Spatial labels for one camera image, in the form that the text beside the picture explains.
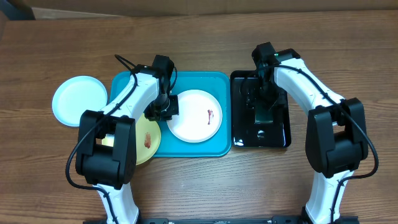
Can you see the light blue plate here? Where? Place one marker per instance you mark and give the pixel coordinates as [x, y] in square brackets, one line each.
[76, 95]

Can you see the teal plastic tray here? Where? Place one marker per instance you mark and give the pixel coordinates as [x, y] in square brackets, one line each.
[216, 84]

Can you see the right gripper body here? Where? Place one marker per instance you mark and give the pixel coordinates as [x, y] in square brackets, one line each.
[270, 94]

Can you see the white plate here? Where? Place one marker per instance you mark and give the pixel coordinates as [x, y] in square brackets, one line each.
[199, 116]

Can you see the green yellow sponge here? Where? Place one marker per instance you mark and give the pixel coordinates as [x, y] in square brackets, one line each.
[263, 114]

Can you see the black water tray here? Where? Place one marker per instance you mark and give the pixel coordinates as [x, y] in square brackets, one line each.
[245, 132]

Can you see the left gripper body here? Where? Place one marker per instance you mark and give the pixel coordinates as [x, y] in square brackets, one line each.
[162, 107]

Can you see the yellow plate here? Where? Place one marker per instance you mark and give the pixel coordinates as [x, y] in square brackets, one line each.
[148, 138]

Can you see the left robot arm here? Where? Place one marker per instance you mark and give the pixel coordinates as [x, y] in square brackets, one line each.
[104, 158]

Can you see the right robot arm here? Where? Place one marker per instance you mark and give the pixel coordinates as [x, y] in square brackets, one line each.
[336, 140]

